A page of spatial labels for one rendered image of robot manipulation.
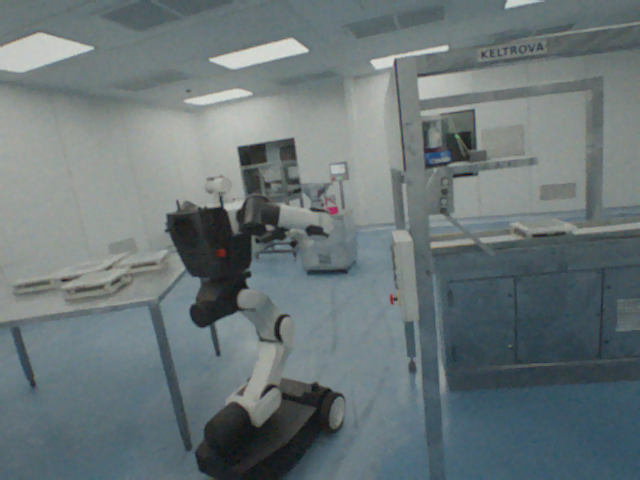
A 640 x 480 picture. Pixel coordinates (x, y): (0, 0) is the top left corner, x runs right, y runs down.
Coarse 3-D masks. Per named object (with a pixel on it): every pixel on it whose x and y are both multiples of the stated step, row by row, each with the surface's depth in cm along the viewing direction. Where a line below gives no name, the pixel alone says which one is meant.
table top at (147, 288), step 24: (168, 264) 238; (0, 288) 230; (120, 288) 194; (144, 288) 188; (168, 288) 186; (0, 312) 177; (24, 312) 172; (48, 312) 167; (72, 312) 166; (96, 312) 167
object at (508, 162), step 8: (488, 160) 193; (496, 160) 181; (504, 160) 172; (512, 160) 172; (520, 160) 171; (528, 160) 171; (536, 160) 171; (432, 168) 177; (440, 168) 176; (448, 168) 176; (456, 168) 175; (464, 168) 175; (472, 168) 174; (480, 168) 174; (488, 168) 174; (496, 168) 173; (504, 168) 173
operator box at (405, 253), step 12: (396, 240) 110; (408, 240) 109; (396, 252) 110; (408, 252) 109; (396, 264) 111; (408, 264) 110; (408, 276) 111; (408, 288) 112; (408, 300) 113; (408, 312) 113
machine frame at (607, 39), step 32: (576, 32) 102; (608, 32) 101; (416, 64) 108; (448, 64) 107; (480, 64) 106; (512, 64) 109; (416, 96) 110; (448, 96) 198; (480, 96) 196; (512, 96) 194; (416, 160) 114; (416, 192) 116; (416, 224) 118; (416, 256) 120; (416, 288) 123
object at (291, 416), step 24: (288, 384) 205; (312, 384) 192; (240, 408) 164; (288, 408) 188; (312, 408) 185; (216, 432) 153; (240, 432) 159; (264, 432) 172; (288, 432) 170; (312, 432) 181; (216, 456) 157; (240, 456) 156; (264, 456) 157; (288, 456) 165
